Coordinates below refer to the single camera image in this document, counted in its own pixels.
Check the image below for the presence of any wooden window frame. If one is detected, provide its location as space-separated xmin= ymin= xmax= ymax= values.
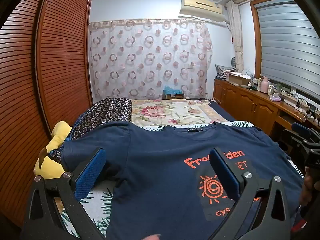
xmin=249 ymin=0 xmax=295 ymax=79

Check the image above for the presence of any navy bed sheet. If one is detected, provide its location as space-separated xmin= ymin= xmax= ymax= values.
xmin=207 ymin=100 xmax=237 ymax=123

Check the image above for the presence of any leaf-print bed sheet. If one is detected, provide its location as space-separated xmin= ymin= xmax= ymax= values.
xmin=54 ymin=120 xmax=307 ymax=234

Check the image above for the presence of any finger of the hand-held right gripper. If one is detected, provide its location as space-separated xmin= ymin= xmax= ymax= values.
xmin=278 ymin=129 xmax=304 ymax=153

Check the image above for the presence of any white power strip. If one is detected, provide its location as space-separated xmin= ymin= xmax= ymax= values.
xmin=282 ymin=94 xmax=308 ymax=110

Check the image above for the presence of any navy t-shirt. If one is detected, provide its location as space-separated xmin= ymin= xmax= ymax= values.
xmin=61 ymin=121 xmax=304 ymax=240

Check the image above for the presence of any yellow plush toy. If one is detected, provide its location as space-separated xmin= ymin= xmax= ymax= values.
xmin=34 ymin=121 xmax=73 ymax=179

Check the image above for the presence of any wooden sideboard cabinet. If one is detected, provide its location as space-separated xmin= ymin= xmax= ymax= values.
xmin=213 ymin=78 xmax=310 ymax=137

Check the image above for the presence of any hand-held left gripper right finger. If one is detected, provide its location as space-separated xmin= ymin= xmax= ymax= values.
xmin=207 ymin=147 xmax=294 ymax=240

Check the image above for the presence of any grey window blind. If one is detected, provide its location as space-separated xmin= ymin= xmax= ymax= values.
xmin=255 ymin=0 xmax=320 ymax=100

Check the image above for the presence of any person's right hand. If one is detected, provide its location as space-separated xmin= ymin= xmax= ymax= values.
xmin=299 ymin=166 xmax=320 ymax=213

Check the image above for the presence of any wooden louvered wardrobe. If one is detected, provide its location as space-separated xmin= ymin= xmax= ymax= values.
xmin=0 ymin=0 xmax=93 ymax=228

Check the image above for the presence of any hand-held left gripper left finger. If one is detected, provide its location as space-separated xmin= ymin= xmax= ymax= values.
xmin=20 ymin=147 xmax=108 ymax=240

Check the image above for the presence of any pink thermos bottle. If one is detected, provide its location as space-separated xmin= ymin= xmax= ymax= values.
xmin=260 ymin=76 xmax=270 ymax=94

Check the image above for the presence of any dark circle-patterned pillow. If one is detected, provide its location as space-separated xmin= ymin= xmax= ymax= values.
xmin=49 ymin=97 xmax=133 ymax=163

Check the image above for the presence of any cardboard box with blue cloth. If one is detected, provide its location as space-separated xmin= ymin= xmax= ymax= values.
xmin=162 ymin=85 xmax=185 ymax=100

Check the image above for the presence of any floral blanket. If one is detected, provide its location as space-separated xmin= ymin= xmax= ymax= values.
xmin=130 ymin=99 xmax=227 ymax=127

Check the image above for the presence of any open cardboard box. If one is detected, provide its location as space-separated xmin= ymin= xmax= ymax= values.
xmin=228 ymin=72 xmax=250 ymax=87

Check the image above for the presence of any wall air conditioner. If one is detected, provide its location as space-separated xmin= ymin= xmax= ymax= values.
xmin=179 ymin=0 xmax=229 ymax=24

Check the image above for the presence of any circle-patterned sheer curtain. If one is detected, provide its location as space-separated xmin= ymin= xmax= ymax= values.
xmin=89 ymin=19 xmax=213 ymax=100

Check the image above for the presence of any beige window curtain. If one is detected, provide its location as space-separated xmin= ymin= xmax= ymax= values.
xmin=226 ymin=1 xmax=244 ymax=73

